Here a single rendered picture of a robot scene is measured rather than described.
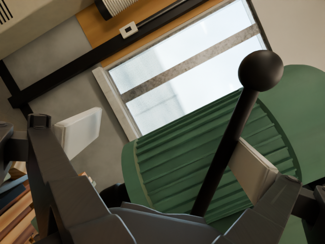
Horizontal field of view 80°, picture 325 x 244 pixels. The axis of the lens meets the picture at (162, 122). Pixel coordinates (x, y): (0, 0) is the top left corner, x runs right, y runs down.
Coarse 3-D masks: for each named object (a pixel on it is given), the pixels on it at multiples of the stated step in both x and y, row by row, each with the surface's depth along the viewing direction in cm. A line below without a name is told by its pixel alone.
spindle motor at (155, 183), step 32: (224, 96) 32; (288, 96) 25; (320, 96) 24; (160, 128) 33; (192, 128) 28; (224, 128) 26; (256, 128) 25; (288, 128) 24; (320, 128) 23; (128, 160) 29; (160, 160) 28; (192, 160) 26; (288, 160) 24; (320, 160) 24; (128, 192) 27; (160, 192) 26; (192, 192) 26; (224, 192) 26
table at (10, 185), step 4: (24, 176) 48; (8, 180) 44; (12, 180) 45; (16, 180) 46; (20, 180) 46; (24, 180) 47; (4, 184) 43; (8, 184) 43; (12, 184) 44; (16, 184) 45; (0, 188) 41; (4, 188) 42; (8, 188) 43; (0, 192) 41
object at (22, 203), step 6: (30, 192) 39; (24, 198) 38; (30, 198) 39; (18, 204) 36; (24, 204) 37; (6, 210) 34; (12, 210) 35; (18, 210) 36; (0, 216) 32; (6, 216) 33; (12, 216) 34; (0, 222) 32; (6, 222) 33; (0, 228) 32
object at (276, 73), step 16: (240, 64) 16; (256, 64) 15; (272, 64) 15; (240, 80) 17; (256, 80) 15; (272, 80) 15; (240, 96) 17; (256, 96) 16; (240, 112) 17; (240, 128) 17; (224, 144) 18; (224, 160) 18; (208, 176) 19; (208, 192) 19; (192, 208) 20
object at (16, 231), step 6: (30, 204) 44; (30, 216) 39; (24, 222) 37; (30, 222) 38; (18, 228) 36; (24, 228) 37; (6, 234) 34; (12, 234) 34; (18, 234) 35; (0, 240) 33; (6, 240) 33; (12, 240) 34
